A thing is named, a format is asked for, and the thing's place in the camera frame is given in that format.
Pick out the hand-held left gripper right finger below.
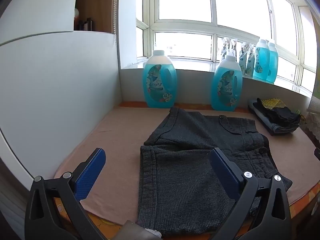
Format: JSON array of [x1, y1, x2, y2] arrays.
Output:
[[209, 147, 292, 240]]

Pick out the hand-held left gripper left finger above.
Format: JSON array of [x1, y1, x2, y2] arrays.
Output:
[[24, 148, 107, 240]]

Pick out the grey checked pants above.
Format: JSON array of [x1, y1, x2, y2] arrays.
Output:
[[137, 107, 293, 239]]

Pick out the white lace cloth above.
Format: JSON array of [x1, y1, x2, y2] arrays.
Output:
[[306, 110, 320, 141]]

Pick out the pink blanket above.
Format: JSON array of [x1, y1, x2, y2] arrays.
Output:
[[54, 106, 320, 219]]

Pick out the folded black yellow-striped garment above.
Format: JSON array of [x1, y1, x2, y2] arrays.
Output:
[[252, 97, 301, 130]]

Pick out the stack of folded clothes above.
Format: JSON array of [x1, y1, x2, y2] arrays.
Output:
[[248, 99, 298, 136]]

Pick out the blue detergent bottle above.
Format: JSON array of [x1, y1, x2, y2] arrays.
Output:
[[252, 39, 271, 82], [266, 41, 279, 84], [211, 50, 243, 112], [142, 44, 177, 108]]

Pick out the white cabinet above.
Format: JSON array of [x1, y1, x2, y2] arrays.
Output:
[[0, 0, 120, 193]]

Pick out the white windowsill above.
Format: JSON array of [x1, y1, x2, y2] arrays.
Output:
[[120, 57, 316, 98]]

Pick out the clear refill pouch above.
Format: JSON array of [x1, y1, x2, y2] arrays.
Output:
[[221, 37, 237, 62], [245, 44, 255, 77], [239, 43, 248, 74]]

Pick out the white framed window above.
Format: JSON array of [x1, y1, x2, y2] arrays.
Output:
[[136, 0, 320, 93]]

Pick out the dark bottles on shelf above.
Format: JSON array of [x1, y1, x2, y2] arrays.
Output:
[[78, 17, 95, 31]]

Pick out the white bead chain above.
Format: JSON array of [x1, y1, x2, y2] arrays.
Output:
[[112, 0, 118, 34]]

